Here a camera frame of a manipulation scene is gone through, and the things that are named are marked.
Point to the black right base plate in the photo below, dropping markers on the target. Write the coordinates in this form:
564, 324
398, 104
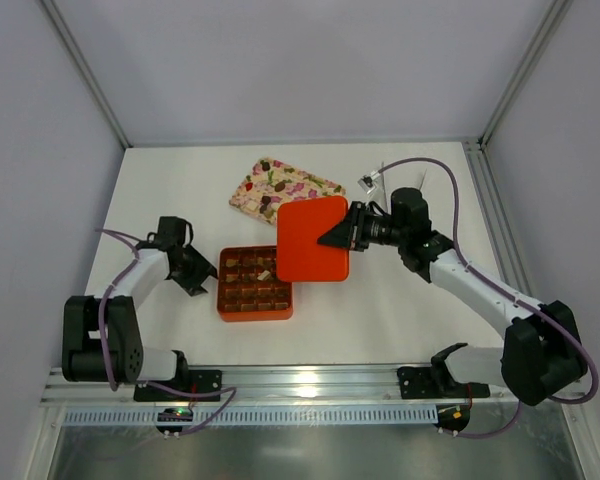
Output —
419, 383

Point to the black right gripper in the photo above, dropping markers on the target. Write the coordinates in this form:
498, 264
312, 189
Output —
357, 227

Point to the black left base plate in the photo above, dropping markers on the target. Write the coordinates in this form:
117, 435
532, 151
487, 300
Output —
195, 381

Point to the metal tongs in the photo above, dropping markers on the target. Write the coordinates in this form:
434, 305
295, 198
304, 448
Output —
404, 174

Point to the floral tray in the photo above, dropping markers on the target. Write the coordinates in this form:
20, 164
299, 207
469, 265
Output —
272, 183

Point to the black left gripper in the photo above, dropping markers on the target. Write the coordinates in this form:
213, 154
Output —
190, 270

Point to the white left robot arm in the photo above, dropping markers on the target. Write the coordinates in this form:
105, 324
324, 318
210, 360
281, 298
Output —
101, 339

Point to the orange box lid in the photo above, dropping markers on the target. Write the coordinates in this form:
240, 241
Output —
300, 258

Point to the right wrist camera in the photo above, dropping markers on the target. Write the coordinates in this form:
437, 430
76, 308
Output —
370, 182

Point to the aluminium table rail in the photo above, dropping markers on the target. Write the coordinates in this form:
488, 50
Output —
321, 382

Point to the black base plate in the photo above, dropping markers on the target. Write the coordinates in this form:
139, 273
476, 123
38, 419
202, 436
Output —
419, 383
195, 381

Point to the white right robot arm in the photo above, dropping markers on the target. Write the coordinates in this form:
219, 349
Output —
541, 352

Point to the orange chocolate box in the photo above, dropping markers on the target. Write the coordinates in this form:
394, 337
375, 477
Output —
241, 296

